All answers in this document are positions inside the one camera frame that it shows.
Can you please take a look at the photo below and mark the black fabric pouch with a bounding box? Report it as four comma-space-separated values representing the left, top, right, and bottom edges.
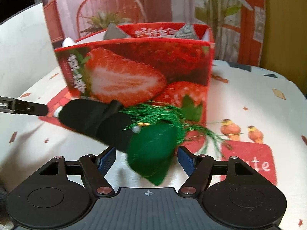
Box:
58, 99, 133, 153

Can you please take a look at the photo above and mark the white board panel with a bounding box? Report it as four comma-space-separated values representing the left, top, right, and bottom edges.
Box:
0, 3, 58, 98

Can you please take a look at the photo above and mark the green tasselled sachet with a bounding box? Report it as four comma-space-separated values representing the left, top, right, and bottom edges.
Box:
122, 101, 223, 186

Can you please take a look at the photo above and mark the printed room backdrop poster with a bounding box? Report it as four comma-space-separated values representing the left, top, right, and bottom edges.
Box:
42, 0, 265, 66

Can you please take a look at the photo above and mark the grey knit cloth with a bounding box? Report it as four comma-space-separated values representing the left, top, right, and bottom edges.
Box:
104, 23, 199, 40

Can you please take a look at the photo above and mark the red strawberry cardboard box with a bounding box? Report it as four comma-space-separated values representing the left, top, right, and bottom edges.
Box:
54, 22, 215, 154

